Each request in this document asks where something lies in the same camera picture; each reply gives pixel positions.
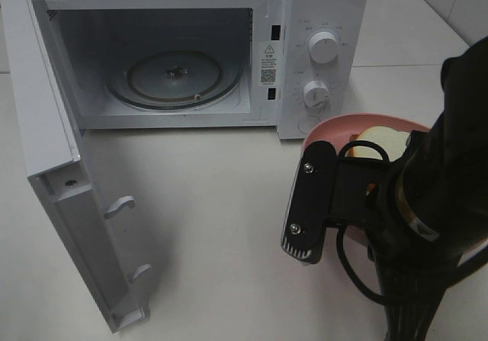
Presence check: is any white microwave knob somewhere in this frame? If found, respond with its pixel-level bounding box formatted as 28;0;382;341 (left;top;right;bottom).
308;30;339;64
303;81;331;108

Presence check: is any glass microwave turntable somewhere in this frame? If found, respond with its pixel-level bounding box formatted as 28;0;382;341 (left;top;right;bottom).
106;50;243;111

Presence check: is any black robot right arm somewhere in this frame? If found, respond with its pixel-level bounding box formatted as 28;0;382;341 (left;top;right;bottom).
336;40;487;340

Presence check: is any pink round plate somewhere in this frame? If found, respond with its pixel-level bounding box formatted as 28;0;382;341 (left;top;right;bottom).
302;114;429;229

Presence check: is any round door release button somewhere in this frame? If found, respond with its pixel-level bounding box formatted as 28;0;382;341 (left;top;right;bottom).
297;116;320;134

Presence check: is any white upper microwave knob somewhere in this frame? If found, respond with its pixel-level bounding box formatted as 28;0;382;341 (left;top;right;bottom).
308;30;339;64

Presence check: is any white lower microwave knob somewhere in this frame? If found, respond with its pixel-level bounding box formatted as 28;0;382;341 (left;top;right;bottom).
303;81;331;108

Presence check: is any white microwave oven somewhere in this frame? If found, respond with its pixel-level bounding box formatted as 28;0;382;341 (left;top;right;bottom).
45;0;366;140

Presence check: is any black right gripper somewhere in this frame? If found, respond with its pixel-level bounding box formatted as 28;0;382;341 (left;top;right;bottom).
327;156;404;249

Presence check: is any black camera cable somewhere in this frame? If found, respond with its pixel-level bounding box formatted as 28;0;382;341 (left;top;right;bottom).
335;140;488;307

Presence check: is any white bread sandwich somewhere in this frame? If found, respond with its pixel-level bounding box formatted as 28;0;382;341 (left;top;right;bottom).
345;125;410;163

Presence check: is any white microwave door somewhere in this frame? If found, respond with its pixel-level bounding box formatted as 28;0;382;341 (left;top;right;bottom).
1;0;149;332

